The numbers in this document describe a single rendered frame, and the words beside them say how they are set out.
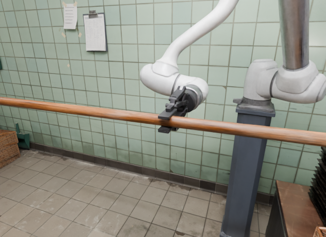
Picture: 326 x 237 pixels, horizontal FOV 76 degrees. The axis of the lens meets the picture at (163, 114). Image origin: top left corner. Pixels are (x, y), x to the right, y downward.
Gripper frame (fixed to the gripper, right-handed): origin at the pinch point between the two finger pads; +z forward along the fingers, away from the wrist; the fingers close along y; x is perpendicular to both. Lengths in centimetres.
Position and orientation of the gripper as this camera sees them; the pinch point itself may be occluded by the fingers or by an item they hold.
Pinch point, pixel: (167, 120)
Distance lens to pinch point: 56.7
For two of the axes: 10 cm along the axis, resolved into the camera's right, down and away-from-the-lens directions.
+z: -3.6, 3.3, -8.7
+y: 0.0, 9.4, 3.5
